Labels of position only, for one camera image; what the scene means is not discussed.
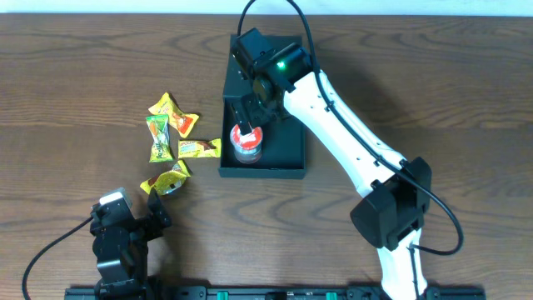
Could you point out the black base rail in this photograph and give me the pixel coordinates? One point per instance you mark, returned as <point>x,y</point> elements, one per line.
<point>348,293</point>

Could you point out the yellow crumpled snack packet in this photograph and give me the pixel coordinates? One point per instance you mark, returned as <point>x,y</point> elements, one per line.
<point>169,181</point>

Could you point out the red Pringles can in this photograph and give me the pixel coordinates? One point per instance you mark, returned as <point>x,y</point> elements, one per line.
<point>248,147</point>

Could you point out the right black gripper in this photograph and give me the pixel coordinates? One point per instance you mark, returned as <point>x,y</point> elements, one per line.
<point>246,111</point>

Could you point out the dark green open box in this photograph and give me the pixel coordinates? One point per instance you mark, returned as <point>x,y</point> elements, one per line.
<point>283,144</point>

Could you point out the yellow Apollo wafer packet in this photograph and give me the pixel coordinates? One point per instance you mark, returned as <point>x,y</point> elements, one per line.
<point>200,149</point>

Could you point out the yellow peanut butter sandwich packet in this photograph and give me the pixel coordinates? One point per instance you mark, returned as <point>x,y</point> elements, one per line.
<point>183,122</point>

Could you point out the green yellow snack packet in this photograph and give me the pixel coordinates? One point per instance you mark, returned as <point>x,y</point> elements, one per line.
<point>160,149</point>

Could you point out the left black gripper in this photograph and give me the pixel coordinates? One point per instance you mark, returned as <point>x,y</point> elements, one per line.
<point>139,222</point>

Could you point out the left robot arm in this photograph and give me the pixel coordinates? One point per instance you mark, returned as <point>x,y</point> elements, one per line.
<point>121,246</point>

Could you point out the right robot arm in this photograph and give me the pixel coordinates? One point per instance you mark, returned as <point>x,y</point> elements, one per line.
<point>393,202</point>

